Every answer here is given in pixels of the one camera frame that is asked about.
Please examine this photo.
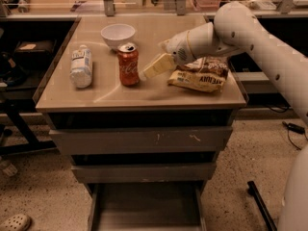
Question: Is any grey drawer cabinet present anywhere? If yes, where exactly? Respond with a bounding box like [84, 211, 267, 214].
[35, 14, 247, 231]

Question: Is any small white bottle on floor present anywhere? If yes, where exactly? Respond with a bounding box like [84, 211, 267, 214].
[0, 160, 17, 177]

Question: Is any brown chip bag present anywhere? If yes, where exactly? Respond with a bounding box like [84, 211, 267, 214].
[167, 57, 229, 92]

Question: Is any open bottom grey drawer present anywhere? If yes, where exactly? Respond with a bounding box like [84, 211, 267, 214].
[88, 182, 207, 231]

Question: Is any red coke can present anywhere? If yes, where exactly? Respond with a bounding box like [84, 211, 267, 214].
[117, 42, 140, 87]

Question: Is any middle grey drawer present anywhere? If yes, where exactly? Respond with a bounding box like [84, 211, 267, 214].
[71, 163, 216, 183]

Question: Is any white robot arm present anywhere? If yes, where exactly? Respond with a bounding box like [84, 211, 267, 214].
[140, 2, 308, 231]

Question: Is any white ceramic bowl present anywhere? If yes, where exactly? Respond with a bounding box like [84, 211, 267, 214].
[100, 23, 136, 50]

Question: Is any top grey drawer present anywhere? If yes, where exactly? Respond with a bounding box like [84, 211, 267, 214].
[49, 126, 232, 155]

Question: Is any black bag on shelf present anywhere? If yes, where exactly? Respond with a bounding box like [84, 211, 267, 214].
[13, 40, 56, 61]

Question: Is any black metal floor bar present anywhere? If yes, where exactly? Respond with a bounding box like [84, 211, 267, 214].
[247, 181, 277, 231]

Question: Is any white plastic water bottle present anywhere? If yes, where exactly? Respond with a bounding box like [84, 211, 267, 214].
[69, 45, 92, 89]

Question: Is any black power adapter with cable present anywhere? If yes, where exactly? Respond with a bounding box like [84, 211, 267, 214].
[282, 121, 308, 150]

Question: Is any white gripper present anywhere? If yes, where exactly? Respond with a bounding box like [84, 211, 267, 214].
[139, 31, 194, 81]

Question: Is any beige perforated clog shoe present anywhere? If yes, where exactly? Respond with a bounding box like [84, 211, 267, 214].
[0, 214, 32, 231]

